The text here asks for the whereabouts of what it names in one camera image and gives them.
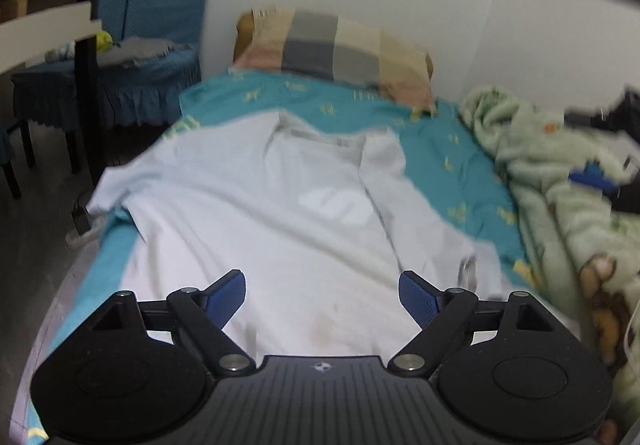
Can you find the teal printed bed sheet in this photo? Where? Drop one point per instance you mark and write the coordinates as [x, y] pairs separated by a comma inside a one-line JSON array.
[[450, 140]]

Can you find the green fleece blanket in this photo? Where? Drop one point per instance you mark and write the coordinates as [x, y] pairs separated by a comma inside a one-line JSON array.
[[550, 225]]

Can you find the grey cloth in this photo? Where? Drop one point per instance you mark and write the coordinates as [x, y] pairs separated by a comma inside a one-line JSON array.
[[140, 50]]

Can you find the white t-shirt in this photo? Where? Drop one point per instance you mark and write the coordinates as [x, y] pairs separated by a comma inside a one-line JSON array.
[[250, 205]]

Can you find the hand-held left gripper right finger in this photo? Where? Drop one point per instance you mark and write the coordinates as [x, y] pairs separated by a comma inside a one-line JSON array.
[[417, 299]]

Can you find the yellow-green toy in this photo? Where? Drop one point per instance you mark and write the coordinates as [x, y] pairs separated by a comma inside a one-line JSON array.
[[105, 41]]

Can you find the plaid pillow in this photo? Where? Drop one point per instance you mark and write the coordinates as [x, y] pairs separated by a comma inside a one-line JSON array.
[[325, 45]]

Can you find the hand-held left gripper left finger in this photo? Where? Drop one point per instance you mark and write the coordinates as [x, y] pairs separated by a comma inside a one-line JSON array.
[[227, 299]]

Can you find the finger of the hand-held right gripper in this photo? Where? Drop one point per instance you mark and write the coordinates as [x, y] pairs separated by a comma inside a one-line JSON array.
[[622, 117], [592, 176]]

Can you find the dark wooden table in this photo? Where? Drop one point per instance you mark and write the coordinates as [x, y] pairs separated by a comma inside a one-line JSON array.
[[50, 22]]

